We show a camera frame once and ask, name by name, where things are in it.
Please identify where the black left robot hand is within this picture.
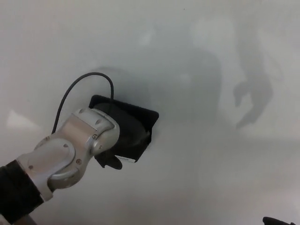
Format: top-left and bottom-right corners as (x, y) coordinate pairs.
(93, 102), (151, 170)

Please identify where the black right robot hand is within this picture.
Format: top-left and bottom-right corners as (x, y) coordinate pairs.
(262, 218), (297, 225)

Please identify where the black magnetic marker holder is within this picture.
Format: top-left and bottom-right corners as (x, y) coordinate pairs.
(89, 94), (159, 168)

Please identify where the white whiteboard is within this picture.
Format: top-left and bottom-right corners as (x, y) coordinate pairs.
(0, 0), (300, 225)

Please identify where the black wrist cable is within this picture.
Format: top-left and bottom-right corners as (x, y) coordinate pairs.
(51, 72), (115, 133)

